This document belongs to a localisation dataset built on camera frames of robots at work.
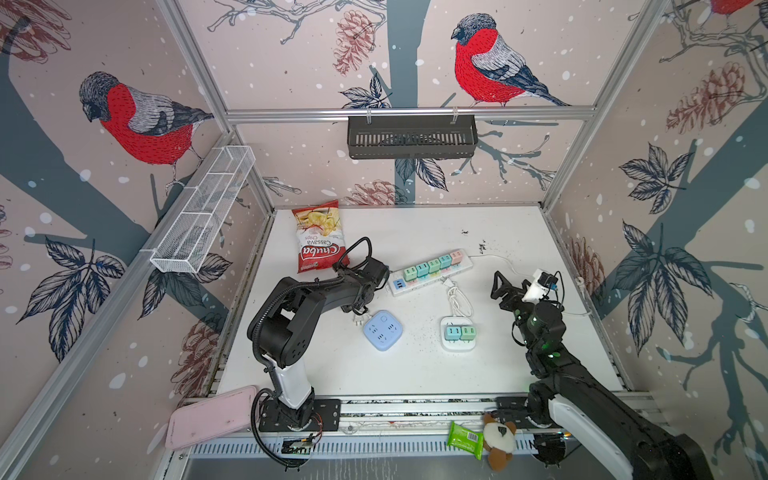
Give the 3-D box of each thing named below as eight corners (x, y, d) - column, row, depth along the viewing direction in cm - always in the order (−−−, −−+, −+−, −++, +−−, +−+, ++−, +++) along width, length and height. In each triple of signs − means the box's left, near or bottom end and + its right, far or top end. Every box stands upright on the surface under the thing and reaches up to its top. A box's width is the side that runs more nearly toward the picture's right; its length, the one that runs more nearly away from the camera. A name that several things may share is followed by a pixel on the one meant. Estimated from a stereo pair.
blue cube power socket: (360, 332, 90) (359, 328, 87) (382, 310, 95) (382, 305, 92) (385, 355, 85) (385, 351, 83) (406, 331, 90) (407, 326, 88)
